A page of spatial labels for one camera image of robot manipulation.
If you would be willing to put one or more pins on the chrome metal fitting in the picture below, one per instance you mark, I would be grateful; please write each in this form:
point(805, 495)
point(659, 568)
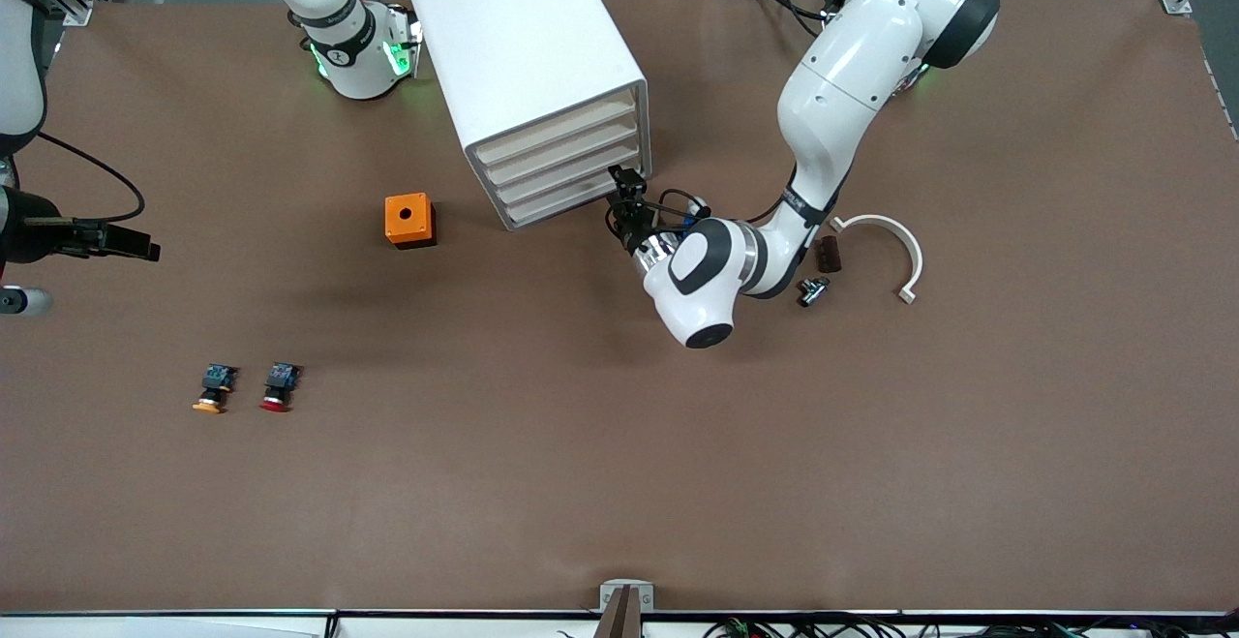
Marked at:
point(811, 291)

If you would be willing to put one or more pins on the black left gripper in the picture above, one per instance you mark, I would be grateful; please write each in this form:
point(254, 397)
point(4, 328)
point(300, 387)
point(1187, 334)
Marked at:
point(634, 228)

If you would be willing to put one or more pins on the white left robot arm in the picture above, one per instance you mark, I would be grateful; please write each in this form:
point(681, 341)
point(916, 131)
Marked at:
point(852, 67)

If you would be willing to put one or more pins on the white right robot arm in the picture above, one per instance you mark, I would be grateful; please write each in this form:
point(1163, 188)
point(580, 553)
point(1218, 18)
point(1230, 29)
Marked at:
point(358, 67)

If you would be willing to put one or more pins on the yellow mushroom push button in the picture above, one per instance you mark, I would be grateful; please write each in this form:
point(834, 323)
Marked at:
point(215, 388)

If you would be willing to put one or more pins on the white drawer cabinet housing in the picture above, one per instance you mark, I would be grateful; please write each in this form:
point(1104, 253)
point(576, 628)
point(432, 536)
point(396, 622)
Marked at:
point(513, 38)

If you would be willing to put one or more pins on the grey metal bracket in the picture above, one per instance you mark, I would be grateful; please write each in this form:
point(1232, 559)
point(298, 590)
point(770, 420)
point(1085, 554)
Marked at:
point(612, 592)

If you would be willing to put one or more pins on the brown wooden post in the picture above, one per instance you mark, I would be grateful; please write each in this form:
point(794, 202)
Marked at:
point(621, 619)

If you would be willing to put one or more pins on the red mushroom push button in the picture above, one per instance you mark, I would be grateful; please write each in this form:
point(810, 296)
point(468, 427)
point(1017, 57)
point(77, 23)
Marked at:
point(281, 386)

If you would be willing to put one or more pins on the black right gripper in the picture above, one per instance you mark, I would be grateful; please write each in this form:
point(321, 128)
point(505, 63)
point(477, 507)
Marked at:
point(31, 236)

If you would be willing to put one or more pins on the dark brown hexagonal block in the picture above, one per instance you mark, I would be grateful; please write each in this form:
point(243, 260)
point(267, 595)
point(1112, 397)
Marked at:
point(830, 255)

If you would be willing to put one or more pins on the orange button enclosure box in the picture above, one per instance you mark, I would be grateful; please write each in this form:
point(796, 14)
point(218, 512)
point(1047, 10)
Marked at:
point(407, 217)

